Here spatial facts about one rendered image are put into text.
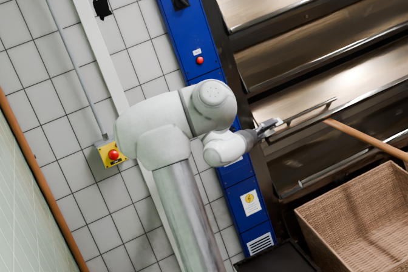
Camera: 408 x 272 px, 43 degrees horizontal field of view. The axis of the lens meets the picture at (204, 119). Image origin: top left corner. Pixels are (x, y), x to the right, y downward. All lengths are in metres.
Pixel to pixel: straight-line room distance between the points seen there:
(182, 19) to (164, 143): 0.83
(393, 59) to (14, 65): 1.62
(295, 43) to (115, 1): 0.78
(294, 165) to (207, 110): 1.19
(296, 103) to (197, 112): 1.05
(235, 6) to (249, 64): 0.24
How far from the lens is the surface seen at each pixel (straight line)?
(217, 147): 1.82
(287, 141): 2.34
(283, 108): 2.27
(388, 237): 2.60
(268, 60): 2.21
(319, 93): 2.34
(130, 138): 1.30
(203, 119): 1.29
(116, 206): 2.17
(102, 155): 2.01
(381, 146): 2.04
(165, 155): 1.29
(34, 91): 2.00
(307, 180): 1.99
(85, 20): 1.96
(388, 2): 2.51
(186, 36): 2.03
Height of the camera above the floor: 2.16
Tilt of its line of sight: 20 degrees down
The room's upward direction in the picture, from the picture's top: 19 degrees counter-clockwise
